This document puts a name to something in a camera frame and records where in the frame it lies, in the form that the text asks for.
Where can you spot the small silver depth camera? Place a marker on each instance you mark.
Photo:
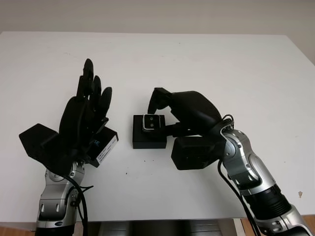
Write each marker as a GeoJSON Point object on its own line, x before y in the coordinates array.
{"type": "Point", "coordinates": [151, 122]}

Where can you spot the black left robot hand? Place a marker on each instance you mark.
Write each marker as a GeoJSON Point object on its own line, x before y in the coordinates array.
{"type": "Point", "coordinates": [76, 127]}

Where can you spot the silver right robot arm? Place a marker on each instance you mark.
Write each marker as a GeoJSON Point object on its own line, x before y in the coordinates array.
{"type": "Point", "coordinates": [258, 177]}

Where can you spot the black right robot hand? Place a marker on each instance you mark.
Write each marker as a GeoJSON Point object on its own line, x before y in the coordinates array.
{"type": "Point", "coordinates": [194, 110]}

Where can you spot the black RealSense box lid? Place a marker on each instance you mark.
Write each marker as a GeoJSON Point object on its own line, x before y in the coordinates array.
{"type": "Point", "coordinates": [105, 145]}

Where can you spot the black camera box base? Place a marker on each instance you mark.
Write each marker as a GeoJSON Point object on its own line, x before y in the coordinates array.
{"type": "Point", "coordinates": [148, 142]}

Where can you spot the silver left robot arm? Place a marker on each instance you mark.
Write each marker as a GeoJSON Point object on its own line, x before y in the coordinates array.
{"type": "Point", "coordinates": [56, 199]}

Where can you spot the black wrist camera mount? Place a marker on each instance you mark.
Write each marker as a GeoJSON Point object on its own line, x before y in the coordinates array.
{"type": "Point", "coordinates": [194, 155]}
{"type": "Point", "coordinates": [37, 142]}

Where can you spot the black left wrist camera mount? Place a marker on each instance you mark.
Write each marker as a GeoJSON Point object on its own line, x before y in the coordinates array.
{"type": "Point", "coordinates": [37, 142]}

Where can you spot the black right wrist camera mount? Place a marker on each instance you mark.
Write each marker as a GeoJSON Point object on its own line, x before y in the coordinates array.
{"type": "Point", "coordinates": [194, 155]}

